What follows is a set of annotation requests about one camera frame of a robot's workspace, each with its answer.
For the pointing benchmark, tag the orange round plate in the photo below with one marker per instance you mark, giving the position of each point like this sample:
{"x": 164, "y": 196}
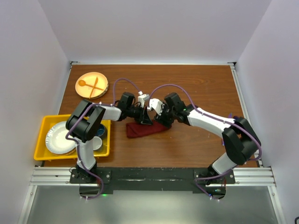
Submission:
{"x": 89, "y": 78}

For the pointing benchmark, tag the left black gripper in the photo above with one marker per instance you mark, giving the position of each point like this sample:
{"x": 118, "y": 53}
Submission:
{"x": 145, "y": 119}

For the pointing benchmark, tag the grey white mug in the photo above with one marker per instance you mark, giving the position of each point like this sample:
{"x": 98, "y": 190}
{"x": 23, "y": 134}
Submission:
{"x": 97, "y": 143}

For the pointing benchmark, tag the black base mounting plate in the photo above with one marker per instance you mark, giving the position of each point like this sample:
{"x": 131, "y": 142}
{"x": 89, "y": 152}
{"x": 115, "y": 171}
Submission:
{"x": 196, "y": 180}

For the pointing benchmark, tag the dark blue mug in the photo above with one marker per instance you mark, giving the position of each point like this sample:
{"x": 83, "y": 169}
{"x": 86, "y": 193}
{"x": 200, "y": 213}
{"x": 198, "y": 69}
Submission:
{"x": 101, "y": 130}

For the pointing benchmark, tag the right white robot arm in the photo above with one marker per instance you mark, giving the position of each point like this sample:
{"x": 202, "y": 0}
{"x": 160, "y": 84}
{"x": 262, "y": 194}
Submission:
{"x": 239, "y": 138}

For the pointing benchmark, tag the yellow plastic bin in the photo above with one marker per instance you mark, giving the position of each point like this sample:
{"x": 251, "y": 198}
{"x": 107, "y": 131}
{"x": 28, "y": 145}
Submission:
{"x": 43, "y": 154}

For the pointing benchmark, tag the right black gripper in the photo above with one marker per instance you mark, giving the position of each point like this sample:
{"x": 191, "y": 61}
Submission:
{"x": 161, "y": 119}

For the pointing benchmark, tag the white paper plate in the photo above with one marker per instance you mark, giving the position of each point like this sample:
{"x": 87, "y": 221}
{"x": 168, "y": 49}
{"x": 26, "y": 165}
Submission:
{"x": 56, "y": 142}

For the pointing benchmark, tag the orange plastic fork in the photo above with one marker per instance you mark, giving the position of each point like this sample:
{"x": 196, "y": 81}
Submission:
{"x": 94, "y": 86}

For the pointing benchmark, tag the dark red cloth napkin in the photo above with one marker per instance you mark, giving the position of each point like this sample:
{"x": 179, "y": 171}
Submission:
{"x": 136, "y": 130}

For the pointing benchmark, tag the orange plastic spoon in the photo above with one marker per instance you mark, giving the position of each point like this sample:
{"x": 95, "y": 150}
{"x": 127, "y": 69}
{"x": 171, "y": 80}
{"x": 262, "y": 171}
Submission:
{"x": 83, "y": 83}

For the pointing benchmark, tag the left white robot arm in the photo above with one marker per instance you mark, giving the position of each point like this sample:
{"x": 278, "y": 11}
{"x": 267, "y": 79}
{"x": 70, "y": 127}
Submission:
{"x": 85, "y": 121}

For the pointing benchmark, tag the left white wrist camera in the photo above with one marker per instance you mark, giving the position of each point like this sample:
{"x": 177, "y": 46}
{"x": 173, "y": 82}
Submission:
{"x": 142, "y": 98}

